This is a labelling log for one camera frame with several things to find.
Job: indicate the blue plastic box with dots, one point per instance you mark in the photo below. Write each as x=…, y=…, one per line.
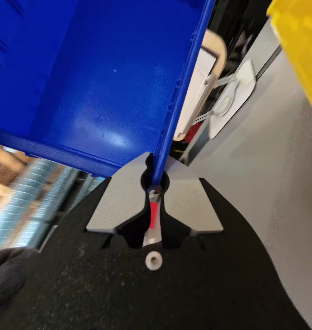
x=94, y=77

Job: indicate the yellow plastic box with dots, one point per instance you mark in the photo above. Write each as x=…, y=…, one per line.
x=300, y=51

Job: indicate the wooden board with instruction poster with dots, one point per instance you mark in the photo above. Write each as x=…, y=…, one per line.
x=197, y=90

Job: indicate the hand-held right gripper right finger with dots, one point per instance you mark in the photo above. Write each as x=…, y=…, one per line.
x=192, y=203

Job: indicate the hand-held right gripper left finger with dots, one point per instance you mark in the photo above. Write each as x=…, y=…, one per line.
x=117, y=203

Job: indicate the silver ventilation duct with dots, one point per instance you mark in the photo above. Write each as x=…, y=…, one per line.
x=29, y=185

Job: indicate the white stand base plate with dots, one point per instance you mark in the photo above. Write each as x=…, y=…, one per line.
x=238, y=90

